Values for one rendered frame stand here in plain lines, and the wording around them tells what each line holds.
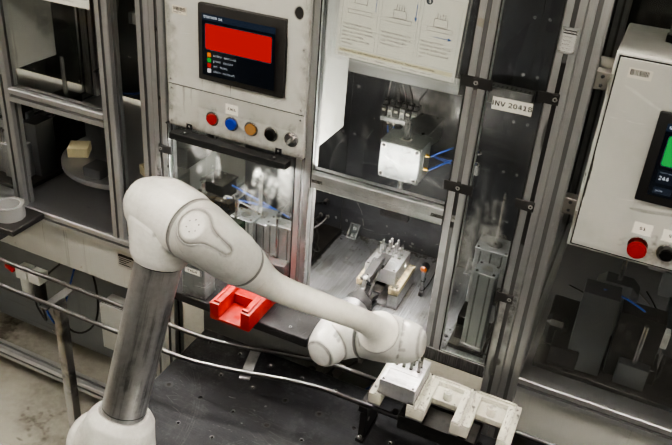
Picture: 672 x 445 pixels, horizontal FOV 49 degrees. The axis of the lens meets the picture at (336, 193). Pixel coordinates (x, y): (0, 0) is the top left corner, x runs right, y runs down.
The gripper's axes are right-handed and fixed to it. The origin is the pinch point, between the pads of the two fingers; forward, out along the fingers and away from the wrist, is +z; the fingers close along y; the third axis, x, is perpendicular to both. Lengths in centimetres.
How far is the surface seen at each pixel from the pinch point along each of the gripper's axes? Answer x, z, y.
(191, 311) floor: 112, 62, -101
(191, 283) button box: 48, -27, -5
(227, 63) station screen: 42, -17, 59
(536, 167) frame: -37, -13, 50
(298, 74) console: 23, -14, 59
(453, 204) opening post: -20.0, -12.2, 34.6
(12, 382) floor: 148, -13, -100
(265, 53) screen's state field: 31, -17, 64
